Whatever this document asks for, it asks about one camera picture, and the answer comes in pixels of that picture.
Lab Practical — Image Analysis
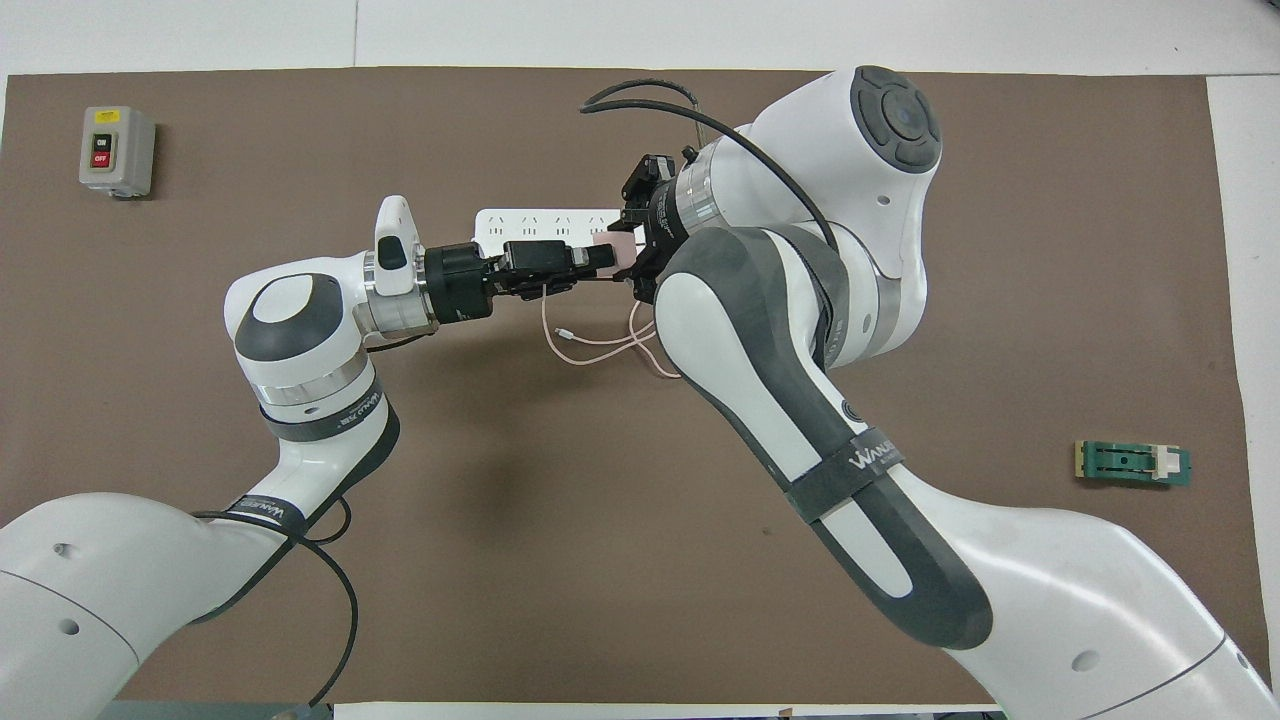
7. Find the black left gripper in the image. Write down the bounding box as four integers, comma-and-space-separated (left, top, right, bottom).
425, 240, 579, 323

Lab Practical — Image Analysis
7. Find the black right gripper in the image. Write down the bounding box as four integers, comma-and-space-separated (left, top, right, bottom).
548, 152, 701, 304

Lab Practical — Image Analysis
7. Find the pink charger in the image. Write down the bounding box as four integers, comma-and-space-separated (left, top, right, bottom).
592, 233, 641, 273

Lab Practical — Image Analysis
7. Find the pink charging cable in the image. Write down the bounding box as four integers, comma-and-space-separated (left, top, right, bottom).
540, 283, 683, 379

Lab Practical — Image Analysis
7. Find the white power strip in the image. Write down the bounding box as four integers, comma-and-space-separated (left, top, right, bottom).
474, 208, 626, 251

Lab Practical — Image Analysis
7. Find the brown table mat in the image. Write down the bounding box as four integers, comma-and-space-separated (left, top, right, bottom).
0, 66, 1273, 705

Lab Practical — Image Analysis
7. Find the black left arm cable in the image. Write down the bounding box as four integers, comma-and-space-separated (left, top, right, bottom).
190, 495, 359, 711

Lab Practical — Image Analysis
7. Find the grey on-off switch box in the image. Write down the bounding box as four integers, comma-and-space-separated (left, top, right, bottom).
79, 106, 157, 199

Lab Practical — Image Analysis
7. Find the green knife switch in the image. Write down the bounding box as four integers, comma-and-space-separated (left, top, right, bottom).
1074, 440, 1193, 490

